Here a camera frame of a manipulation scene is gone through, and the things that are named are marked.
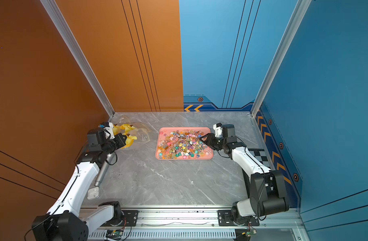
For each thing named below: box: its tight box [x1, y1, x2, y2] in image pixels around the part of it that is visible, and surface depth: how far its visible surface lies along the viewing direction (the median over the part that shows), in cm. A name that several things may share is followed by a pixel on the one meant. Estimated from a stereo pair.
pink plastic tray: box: [155, 127, 214, 160], surface depth 99 cm
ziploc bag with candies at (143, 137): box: [131, 128, 152, 149], surface depth 92 cm
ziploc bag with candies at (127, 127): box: [120, 123, 137, 138], surface depth 96 cm
